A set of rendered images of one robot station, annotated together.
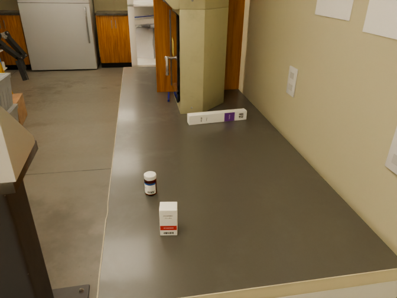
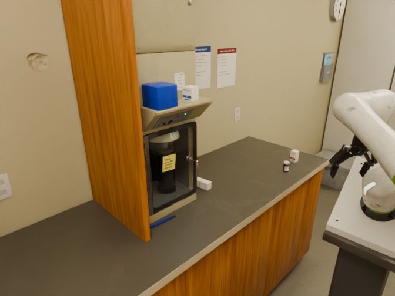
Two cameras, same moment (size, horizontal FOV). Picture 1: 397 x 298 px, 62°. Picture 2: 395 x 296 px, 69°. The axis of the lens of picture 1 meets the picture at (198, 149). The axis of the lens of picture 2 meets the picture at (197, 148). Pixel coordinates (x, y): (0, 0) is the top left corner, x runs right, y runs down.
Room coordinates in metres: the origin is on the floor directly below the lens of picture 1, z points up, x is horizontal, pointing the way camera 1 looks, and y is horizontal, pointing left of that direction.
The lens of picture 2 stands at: (2.26, 1.21, 1.79)
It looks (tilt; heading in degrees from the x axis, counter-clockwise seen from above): 22 degrees down; 236
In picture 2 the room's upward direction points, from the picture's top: straight up
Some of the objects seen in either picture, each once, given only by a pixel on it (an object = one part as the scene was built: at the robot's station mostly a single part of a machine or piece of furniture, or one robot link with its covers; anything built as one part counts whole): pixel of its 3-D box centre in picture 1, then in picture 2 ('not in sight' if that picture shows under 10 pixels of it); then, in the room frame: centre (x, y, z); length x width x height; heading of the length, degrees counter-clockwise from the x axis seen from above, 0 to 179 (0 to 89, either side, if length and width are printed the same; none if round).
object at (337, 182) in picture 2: not in sight; (338, 171); (-0.99, -0.44, 0.17); 0.60 x 0.42 x 0.33; 98
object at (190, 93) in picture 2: not in sight; (190, 93); (1.59, 0.16, 1.54); 0.05 x 0.05 x 0.06; 19
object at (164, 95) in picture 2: not in sight; (159, 95); (1.75, 0.19, 1.56); 0.10 x 0.10 x 0.09; 10
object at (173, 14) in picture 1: (174, 55); (173, 167); (1.67, 0.13, 1.19); 0.30 x 0.01 x 0.40; 10
